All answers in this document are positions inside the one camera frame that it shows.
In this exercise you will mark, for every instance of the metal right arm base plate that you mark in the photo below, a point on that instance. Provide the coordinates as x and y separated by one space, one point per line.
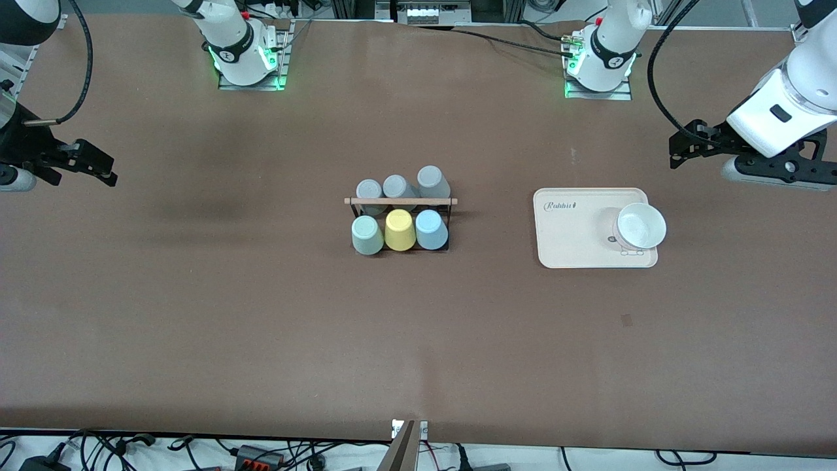
242 87

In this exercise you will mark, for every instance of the white power strip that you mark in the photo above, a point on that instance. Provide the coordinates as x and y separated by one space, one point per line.
425 13

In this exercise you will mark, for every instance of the white bracket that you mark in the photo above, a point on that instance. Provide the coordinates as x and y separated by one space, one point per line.
424 430

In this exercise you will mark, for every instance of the wooden post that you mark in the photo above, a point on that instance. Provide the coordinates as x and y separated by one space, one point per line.
402 454

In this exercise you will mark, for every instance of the white bowl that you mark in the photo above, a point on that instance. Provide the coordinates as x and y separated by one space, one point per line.
641 226

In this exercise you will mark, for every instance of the black orange power strip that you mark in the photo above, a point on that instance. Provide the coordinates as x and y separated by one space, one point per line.
258 458

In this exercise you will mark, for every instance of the yellow plastic cup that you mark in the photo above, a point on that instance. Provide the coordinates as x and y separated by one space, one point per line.
399 232

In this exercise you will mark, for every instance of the black power adapter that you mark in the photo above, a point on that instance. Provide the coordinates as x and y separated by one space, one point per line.
42 466

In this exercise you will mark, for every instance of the pale green plastic cup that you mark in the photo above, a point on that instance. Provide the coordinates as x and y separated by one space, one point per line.
367 237

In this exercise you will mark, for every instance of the beige plastic tray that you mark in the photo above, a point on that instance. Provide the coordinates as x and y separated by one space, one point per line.
569 235

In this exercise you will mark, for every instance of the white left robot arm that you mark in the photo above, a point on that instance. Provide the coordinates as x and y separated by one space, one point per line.
608 39

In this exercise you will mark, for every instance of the light blue plastic cup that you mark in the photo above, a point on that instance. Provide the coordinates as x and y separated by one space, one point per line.
431 232

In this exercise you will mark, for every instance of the aluminium frame profile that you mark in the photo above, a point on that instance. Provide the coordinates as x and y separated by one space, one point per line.
799 34
62 23

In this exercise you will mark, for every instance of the grey plastic cup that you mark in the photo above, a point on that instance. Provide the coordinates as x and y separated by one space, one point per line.
395 186
369 190
431 180

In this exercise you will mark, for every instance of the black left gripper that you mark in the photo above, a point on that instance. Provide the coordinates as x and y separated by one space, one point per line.
718 140

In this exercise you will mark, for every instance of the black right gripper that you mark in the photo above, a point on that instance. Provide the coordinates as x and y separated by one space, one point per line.
27 145

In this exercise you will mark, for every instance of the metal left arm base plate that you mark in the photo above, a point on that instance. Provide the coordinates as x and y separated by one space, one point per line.
621 95

